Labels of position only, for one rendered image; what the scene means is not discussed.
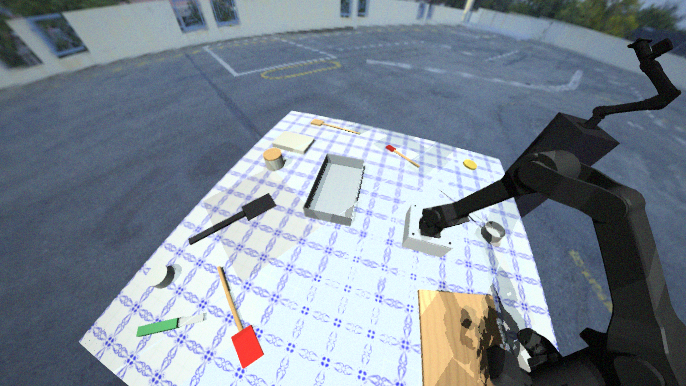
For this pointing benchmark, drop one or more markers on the light wooden board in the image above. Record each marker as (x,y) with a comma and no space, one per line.
(455,331)

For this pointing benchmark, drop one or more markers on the yellow flat disc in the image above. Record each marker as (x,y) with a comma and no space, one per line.
(469,164)

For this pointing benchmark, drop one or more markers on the red spatula with wooden handle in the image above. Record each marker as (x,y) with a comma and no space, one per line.
(245,342)

